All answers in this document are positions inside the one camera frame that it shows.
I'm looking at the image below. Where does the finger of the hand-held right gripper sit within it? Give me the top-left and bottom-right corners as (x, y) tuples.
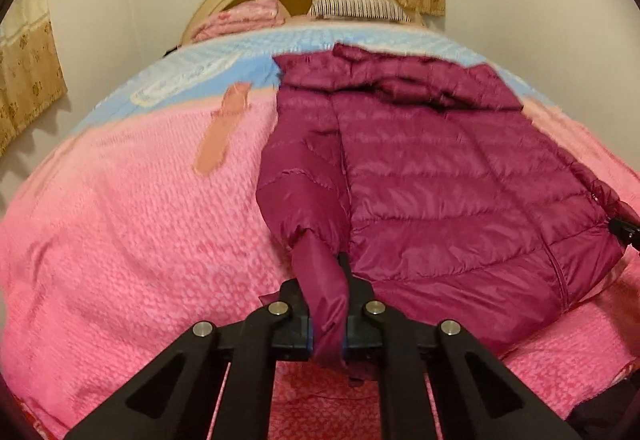
(607, 217), (640, 252)

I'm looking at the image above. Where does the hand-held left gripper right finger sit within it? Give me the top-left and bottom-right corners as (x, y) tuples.
(339, 251), (584, 440)

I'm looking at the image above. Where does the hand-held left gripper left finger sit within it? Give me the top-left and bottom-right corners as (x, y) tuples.
(65, 277), (314, 440)

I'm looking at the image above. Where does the magenta quilted puffer jacket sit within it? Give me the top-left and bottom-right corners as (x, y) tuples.
(255, 42), (640, 373)

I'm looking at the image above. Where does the bed with pink-blue bedspread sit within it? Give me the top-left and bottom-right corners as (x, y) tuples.
(0, 15), (640, 440)

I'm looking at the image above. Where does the folded pink floral blanket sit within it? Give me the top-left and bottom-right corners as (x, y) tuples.
(192, 0), (287, 42)

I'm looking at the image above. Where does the striped pillow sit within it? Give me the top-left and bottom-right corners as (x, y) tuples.
(307, 0), (417, 24)

